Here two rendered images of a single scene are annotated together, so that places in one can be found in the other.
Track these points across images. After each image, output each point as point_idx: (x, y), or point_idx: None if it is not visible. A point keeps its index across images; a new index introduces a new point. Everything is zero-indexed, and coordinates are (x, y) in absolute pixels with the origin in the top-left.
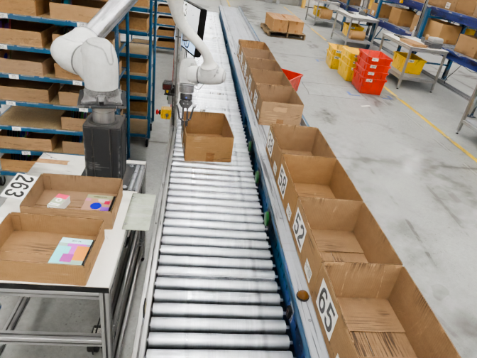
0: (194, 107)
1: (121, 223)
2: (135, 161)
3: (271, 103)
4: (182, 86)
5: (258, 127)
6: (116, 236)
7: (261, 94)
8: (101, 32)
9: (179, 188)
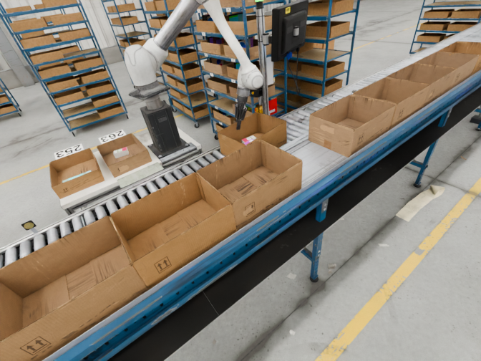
0: (244, 109)
1: (122, 176)
2: (196, 142)
3: (318, 119)
4: (237, 88)
5: (298, 142)
6: (108, 183)
7: (356, 108)
8: (160, 40)
9: (185, 171)
